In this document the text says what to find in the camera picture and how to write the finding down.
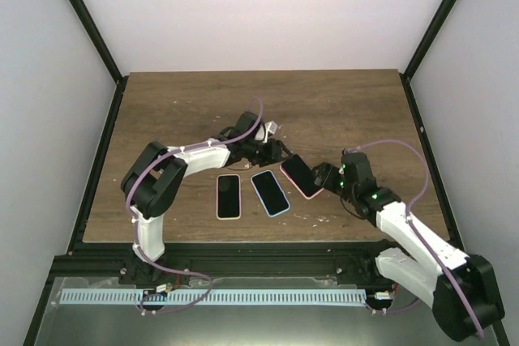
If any beige phone case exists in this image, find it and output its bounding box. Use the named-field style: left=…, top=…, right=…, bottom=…
left=215, top=173, right=242, bottom=221

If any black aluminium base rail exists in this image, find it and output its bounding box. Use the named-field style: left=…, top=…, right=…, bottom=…
left=117, top=241, right=410, bottom=285

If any right black frame post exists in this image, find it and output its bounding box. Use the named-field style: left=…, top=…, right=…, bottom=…
left=402, top=0, right=457, bottom=80

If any pink phone case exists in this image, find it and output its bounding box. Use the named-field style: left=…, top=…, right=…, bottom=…
left=278, top=153, right=325, bottom=201

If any black table edge rail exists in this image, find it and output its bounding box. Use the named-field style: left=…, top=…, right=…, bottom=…
left=66, top=75, right=129, bottom=256
left=399, top=73, right=465, bottom=250

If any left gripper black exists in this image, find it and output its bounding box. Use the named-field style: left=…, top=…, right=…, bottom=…
left=242, top=138, right=292, bottom=167

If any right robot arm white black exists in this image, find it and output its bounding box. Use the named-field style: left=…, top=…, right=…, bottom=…
left=312, top=152, right=505, bottom=342

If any light blue slotted cable duct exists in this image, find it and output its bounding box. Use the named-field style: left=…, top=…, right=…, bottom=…
left=58, top=288, right=367, bottom=306

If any light blue phone case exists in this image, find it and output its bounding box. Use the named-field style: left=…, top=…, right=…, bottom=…
left=249, top=169, right=292, bottom=218

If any blue phone black screen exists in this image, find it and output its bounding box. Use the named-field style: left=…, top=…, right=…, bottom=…
left=251, top=171, right=290, bottom=215

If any white phone black screen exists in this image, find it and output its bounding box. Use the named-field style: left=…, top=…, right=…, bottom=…
left=217, top=175, right=240, bottom=219

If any left black frame post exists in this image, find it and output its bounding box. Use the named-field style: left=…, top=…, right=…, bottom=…
left=68, top=0, right=124, bottom=84

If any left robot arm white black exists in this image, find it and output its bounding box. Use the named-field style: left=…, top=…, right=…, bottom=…
left=121, top=111, right=292, bottom=284

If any left black table edge rail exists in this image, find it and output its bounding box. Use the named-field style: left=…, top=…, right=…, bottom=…
left=66, top=75, right=129, bottom=256

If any right black table edge rail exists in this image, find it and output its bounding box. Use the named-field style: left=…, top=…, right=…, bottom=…
left=399, top=73, right=465, bottom=250

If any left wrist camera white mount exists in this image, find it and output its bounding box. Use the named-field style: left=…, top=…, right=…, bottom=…
left=255, top=121, right=278, bottom=143

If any black frame post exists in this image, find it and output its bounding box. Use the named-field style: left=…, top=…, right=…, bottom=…
left=402, top=0, right=457, bottom=80
left=68, top=0, right=124, bottom=84

